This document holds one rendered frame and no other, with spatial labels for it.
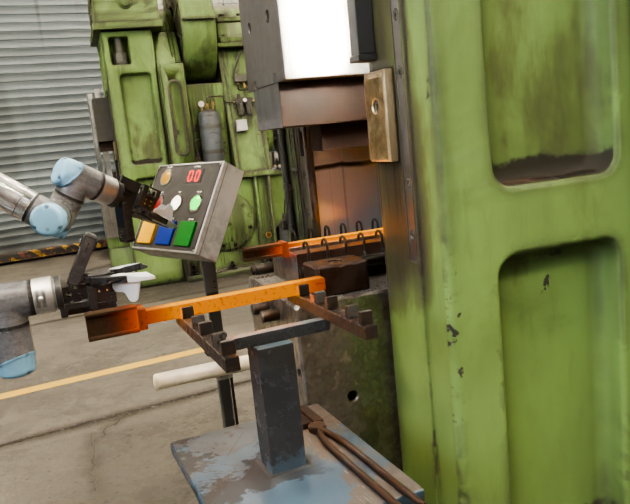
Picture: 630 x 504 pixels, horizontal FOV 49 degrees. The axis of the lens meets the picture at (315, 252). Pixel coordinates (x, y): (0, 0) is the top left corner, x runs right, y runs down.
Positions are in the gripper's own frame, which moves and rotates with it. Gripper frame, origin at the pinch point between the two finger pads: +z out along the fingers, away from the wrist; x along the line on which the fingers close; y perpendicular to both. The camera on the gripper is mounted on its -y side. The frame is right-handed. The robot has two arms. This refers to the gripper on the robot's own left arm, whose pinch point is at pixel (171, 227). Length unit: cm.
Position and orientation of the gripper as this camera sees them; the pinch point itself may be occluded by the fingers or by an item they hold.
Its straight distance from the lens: 195.3
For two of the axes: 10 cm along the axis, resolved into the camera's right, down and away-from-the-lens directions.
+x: -7.0, -0.5, 7.1
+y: 2.6, -9.4, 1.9
